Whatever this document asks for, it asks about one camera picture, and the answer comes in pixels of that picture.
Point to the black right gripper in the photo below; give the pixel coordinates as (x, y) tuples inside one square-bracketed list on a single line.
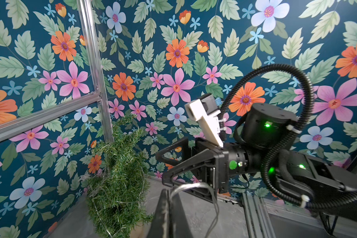
[(208, 164)]

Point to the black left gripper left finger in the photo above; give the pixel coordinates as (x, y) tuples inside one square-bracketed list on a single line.
[(160, 224)]

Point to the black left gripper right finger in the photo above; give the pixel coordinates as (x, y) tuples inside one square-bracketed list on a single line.
[(179, 227)]

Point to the thin wire string light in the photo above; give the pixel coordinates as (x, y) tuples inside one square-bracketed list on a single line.
[(202, 202)]

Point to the dark green tree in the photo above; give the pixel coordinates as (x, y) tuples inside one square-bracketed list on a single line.
[(116, 196)]

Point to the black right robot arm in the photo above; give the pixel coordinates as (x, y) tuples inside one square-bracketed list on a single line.
[(262, 146)]

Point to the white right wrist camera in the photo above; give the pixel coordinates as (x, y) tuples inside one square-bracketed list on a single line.
[(205, 111)]

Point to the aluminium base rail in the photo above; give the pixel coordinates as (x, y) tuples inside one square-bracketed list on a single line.
[(256, 217)]

